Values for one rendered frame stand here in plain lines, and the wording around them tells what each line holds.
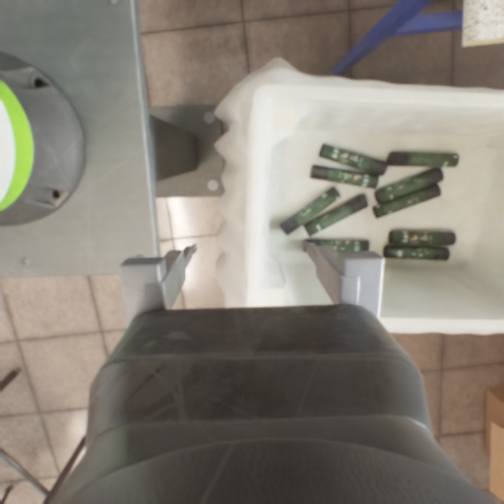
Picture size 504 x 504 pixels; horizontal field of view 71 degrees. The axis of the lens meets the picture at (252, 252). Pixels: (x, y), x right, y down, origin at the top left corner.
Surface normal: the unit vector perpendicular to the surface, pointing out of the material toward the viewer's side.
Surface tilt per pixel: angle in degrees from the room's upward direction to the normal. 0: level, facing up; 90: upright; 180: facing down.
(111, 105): 0
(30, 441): 0
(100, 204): 0
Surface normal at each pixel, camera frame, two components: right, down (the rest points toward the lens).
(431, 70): 0.02, 0.25
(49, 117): 0.92, -0.20
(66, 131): 0.89, 0.00
